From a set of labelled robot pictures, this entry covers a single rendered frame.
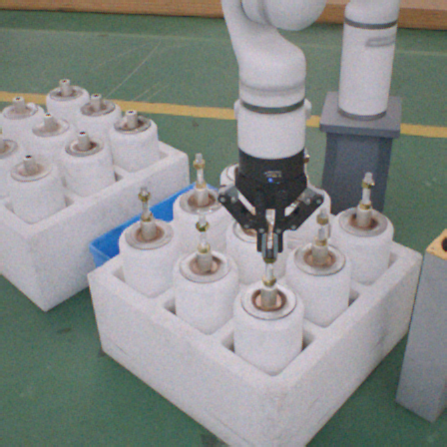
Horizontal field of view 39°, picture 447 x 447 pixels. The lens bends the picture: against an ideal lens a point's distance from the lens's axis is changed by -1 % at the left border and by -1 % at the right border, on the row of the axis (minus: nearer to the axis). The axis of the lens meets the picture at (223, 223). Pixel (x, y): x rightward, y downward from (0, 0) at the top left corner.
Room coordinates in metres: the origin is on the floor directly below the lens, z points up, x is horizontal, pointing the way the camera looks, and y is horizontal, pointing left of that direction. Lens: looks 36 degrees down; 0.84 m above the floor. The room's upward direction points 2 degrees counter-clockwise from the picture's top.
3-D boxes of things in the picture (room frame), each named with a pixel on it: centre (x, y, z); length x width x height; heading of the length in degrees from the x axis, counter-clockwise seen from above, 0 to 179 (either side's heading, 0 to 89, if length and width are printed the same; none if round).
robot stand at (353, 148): (1.10, -0.27, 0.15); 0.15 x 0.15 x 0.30; 75
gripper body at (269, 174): (0.63, -0.06, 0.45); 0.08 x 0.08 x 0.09
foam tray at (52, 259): (1.17, 0.34, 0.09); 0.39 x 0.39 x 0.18; 44
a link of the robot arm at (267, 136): (0.65, -0.06, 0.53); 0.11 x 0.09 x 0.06; 174
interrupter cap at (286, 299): (0.63, -0.06, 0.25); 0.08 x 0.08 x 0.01
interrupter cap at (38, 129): (1.17, 0.34, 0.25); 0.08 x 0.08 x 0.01
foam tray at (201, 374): (0.80, -0.05, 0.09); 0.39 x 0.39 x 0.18; 47
